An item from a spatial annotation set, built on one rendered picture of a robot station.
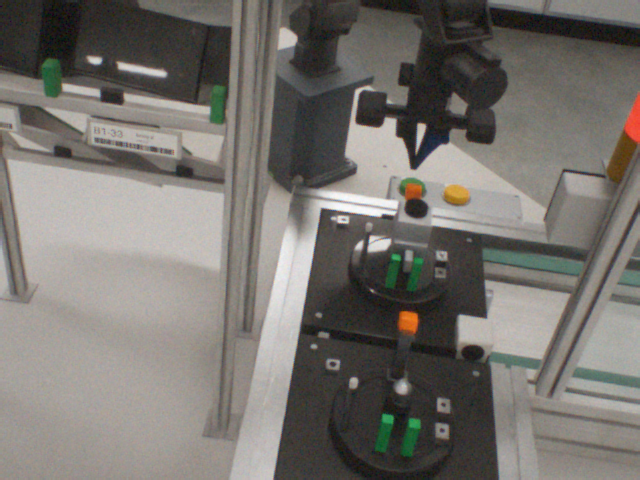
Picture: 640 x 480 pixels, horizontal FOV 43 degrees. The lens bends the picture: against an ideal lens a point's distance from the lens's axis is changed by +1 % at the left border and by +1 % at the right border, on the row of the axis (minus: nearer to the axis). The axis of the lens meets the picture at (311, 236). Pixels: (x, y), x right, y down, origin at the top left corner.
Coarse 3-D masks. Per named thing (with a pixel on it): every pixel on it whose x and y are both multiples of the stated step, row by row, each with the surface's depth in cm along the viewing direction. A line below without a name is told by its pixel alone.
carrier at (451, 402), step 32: (320, 352) 99; (352, 352) 100; (384, 352) 100; (320, 384) 95; (352, 384) 83; (384, 384) 94; (416, 384) 95; (448, 384) 98; (480, 384) 98; (288, 416) 91; (320, 416) 92; (352, 416) 90; (384, 416) 84; (416, 416) 91; (448, 416) 90; (480, 416) 94; (288, 448) 88; (320, 448) 89; (352, 448) 87; (384, 448) 86; (416, 448) 88; (448, 448) 88; (480, 448) 91
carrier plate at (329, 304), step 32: (320, 224) 118; (352, 224) 119; (384, 224) 120; (320, 256) 113; (448, 256) 116; (480, 256) 116; (320, 288) 108; (352, 288) 108; (480, 288) 111; (320, 320) 103; (352, 320) 104; (384, 320) 105; (448, 320) 106; (416, 352) 103; (448, 352) 103
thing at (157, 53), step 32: (96, 0) 76; (128, 0) 86; (96, 32) 77; (128, 32) 76; (160, 32) 75; (192, 32) 75; (224, 32) 78; (96, 64) 78; (128, 64) 77; (160, 64) 76; (192, 64) 75; (224, 64) 81; (192, 96) 76
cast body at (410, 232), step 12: (408, 204) 103; (420, 204) 103; (396, 216) 105; (408, 216) 103; (420, 216) 103; (396, 228) 103; (408, 228) 103; (420, 228) 102; (396, 240) 104; (408, 240) 104; (420, 240) 104; (396, 252) 104; (408, 252) 104; (420, 252) 104; (408, 264) 103
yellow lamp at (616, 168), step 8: (624, 136) 80; (624, 144) 80; (632, 144) 79; (616, 152) 81; (624, 152) 80; (632, 152) 79; (616, 160) 81; (624, 160) 80; (608, 168) 83; (616, 168) 82; (624, 168) 81; (616, 176) 82
